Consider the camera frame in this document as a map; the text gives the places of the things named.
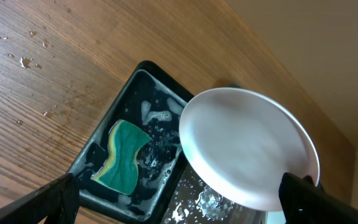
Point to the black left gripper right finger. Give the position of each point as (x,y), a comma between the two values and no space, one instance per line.
(303,202)

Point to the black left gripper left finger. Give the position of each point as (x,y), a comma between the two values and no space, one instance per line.
(55,202)

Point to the white plate with blue stain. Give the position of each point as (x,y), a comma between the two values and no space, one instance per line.
(241,142)

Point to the green yellow sponge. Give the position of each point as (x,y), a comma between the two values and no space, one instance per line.
(120,171)

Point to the brown serving tray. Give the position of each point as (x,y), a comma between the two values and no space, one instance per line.
(194,201)

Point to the black water basin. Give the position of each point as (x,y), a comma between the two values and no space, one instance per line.
(152,100)

